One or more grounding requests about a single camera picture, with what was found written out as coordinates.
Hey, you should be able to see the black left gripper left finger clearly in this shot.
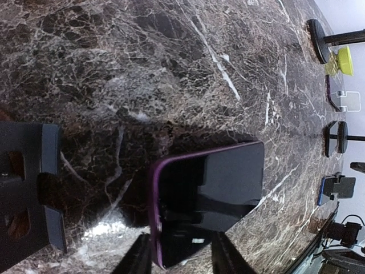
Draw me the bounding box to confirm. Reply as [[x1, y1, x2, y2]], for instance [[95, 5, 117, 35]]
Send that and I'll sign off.
[[111, 233, 152, 274]]

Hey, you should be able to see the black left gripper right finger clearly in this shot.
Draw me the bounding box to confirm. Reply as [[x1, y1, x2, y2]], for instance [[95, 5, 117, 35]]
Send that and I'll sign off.
[[211, 232, 256, 274]]

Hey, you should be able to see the blue edged black phone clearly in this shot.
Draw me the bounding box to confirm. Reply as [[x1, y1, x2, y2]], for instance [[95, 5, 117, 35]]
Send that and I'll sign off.
[[317, 176, 331, 207]]

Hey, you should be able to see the dark grey stand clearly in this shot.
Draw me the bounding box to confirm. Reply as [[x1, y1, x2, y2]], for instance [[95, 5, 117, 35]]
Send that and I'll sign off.
[[1, 122, 67, 272]]

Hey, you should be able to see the grey small phone stand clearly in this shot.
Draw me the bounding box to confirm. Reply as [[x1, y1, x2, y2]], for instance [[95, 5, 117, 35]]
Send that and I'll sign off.
[[336, 91, 362, 112]]

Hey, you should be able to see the black front tripod phone stand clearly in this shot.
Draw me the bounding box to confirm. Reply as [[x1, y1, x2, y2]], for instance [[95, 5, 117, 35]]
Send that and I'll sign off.
[[325, 121, 364, 158]]

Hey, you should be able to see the dark phone near bowl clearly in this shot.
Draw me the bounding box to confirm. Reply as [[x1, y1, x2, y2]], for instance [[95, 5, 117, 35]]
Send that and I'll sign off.
[[326, 75, 342, 112]]

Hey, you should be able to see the black rear gooseneck phone stand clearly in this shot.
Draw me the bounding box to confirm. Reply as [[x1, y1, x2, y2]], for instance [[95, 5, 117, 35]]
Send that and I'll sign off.
[[307, 19, 364, 65]]

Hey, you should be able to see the lime green plastic bowl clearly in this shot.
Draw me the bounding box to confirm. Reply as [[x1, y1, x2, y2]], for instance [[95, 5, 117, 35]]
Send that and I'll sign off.
[[325, 46, 354, 76]]

